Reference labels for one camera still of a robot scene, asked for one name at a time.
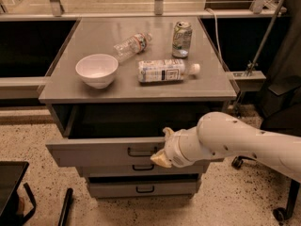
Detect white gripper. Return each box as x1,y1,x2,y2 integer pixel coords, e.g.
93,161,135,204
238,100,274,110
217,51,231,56
150,127,211,168

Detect grey top drawer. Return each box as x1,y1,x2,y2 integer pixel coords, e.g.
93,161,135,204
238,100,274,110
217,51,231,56
46,103,212,168

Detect grey drawer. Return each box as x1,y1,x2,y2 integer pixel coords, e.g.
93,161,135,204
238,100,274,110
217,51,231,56
87,179,200,199
46,103,212,168
76,161,210,177

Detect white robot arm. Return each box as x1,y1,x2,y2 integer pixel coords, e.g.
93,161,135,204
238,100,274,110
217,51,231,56
150,112,301,182

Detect grey middle drawer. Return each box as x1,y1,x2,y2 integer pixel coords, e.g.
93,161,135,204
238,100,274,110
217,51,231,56
76,161,210,177

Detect grey drawer cabinet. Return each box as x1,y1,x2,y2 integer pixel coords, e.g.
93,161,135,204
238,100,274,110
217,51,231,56
40,16,236,185

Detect grey bottom drawer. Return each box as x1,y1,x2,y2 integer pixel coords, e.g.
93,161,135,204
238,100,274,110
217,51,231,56
87,179,200,199

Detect white labelled drink bottle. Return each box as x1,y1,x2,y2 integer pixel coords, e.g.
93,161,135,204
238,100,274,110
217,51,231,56
137,59,200,83

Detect white bowl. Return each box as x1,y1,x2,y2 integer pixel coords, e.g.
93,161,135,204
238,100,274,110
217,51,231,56
75,54,119,89

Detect clear crushed water bottle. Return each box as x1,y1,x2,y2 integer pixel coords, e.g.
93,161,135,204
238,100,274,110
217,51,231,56
114,33,152,63

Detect black bar on floor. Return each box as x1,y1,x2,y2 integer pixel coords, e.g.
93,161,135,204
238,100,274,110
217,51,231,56
57,187,73,226

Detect metal clamp stand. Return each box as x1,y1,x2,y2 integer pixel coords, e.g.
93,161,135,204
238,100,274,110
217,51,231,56
229,0,285,83

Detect green soda can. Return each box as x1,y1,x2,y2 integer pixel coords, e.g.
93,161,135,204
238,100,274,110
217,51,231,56
172,21,192,58

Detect black office chair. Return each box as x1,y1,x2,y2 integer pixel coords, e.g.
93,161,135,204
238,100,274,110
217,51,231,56
231,75,301,222

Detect black side table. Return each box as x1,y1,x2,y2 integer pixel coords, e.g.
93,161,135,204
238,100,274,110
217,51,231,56
0,161,37,226

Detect white cable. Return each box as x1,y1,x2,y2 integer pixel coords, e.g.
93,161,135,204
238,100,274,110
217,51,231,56
205,7,225,66

